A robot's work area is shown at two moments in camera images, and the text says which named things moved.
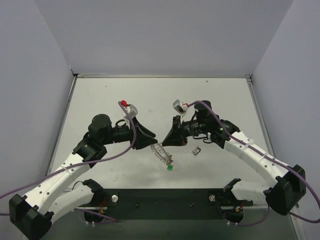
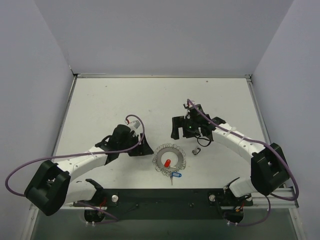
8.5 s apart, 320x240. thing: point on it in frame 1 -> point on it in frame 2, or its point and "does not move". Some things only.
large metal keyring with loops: (159, 150) -> (180, 165)
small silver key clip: (196, 151) does not move
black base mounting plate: (164, 204) does not move
